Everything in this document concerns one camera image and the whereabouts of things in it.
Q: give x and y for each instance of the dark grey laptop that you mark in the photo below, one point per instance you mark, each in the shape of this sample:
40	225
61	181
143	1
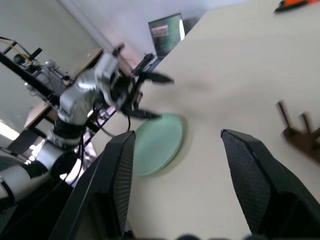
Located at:
166	35

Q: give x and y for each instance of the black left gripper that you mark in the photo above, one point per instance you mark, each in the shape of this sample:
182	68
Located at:
122	92

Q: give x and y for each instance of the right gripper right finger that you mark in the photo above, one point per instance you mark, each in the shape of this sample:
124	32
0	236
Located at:
270	195

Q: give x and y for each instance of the wooden dish rack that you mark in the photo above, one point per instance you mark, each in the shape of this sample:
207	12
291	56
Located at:
302	140

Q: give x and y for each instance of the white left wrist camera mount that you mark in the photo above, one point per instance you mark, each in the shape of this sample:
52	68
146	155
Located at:
106	67

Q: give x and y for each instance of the orange black pliers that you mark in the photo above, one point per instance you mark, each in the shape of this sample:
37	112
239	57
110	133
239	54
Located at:
292	3

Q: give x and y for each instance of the green plate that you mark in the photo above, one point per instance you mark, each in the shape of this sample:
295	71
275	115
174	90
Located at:
160	145

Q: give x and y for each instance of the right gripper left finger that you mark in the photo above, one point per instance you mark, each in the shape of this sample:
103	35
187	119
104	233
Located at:
105	187

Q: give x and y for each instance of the wooden desk board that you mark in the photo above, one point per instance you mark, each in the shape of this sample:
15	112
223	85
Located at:
91	61

